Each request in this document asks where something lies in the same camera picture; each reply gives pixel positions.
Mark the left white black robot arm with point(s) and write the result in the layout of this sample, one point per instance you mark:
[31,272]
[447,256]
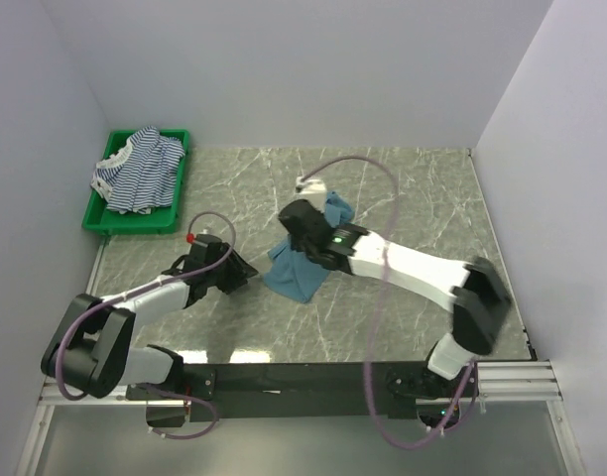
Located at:
[92,342]

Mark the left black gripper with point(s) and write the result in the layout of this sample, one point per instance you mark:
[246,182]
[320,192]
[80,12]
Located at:
[240,270]

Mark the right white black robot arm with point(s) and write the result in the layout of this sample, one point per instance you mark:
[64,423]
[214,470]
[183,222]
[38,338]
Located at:
[472,292]

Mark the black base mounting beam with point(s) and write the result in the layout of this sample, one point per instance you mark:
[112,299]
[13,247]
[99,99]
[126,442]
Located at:
[402,390]

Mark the green plastic tray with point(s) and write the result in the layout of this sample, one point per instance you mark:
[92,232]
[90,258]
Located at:
[98,218]

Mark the blue white striped tank top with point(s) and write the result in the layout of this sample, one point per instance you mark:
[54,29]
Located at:
[141,177]

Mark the aluminium frame rail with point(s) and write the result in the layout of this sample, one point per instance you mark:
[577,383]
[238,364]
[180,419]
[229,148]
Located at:
[517,426]

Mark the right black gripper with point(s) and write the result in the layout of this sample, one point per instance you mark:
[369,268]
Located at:
[297,244]

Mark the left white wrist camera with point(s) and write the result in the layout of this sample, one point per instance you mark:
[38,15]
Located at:
[202,239]

